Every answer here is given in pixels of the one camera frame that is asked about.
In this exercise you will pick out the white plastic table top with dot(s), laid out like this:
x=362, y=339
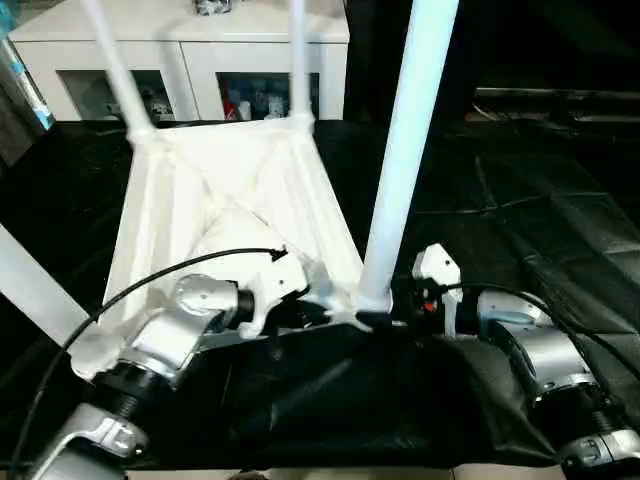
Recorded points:
x=225, y=190

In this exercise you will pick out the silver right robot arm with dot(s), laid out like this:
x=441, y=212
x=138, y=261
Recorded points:
x=540, y=345

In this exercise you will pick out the black mat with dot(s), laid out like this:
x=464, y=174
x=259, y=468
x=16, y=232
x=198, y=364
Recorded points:
x=525, y=225

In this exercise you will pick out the red object behind glass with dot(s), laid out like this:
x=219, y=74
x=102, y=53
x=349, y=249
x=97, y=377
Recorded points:
x=228, y=107

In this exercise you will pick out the white cabinet with glass doors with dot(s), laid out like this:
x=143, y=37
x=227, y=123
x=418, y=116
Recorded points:
x=200, y=50

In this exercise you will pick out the clear glass trinket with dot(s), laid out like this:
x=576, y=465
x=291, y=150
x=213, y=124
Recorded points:
x=212, y=6

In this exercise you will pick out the grey curtain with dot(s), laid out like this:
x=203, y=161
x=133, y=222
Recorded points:
x=12, y=130

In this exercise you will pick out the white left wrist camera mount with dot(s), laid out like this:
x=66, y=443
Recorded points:
x=280, y=285

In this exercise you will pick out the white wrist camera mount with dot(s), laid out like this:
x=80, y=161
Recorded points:
x=435, y=265
x=280, y=285

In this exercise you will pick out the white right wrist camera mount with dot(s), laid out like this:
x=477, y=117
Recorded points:
x=435, y=265

